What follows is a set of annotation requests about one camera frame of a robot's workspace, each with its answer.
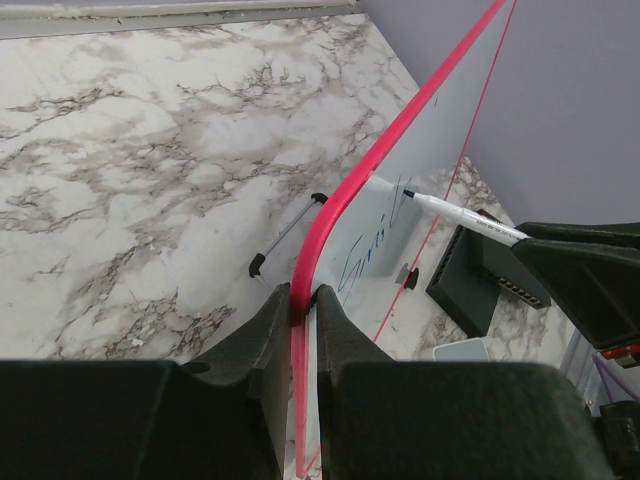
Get red-framed whiteboard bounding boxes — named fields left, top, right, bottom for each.
left=291, top=1, right=515, bottom=478

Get white whiteboard eraser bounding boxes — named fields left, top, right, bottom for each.
left=432, top=338, right=490, bottom=362

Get black whiteboard stand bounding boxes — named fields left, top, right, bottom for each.
left=248, top=186, right=421, bottom=294

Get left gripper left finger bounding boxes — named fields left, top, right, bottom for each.
left=182, top=283, right=291, bottom=479

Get blue whiteboard marker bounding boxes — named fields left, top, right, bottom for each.
left=403, top=189, right=529, bottom=247

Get aluminium table frame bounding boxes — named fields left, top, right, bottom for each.
left=1, top=1, right=361, bottom=39

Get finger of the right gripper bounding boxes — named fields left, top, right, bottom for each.
left=512, top=239, right=639, bottom=350
left=516, top=222, right=640, bottom=245

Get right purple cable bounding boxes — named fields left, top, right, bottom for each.
left=592, top=352, right=640, bottom=404

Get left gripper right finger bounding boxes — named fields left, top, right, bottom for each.
left=316, top=285, right=391, bottom=479

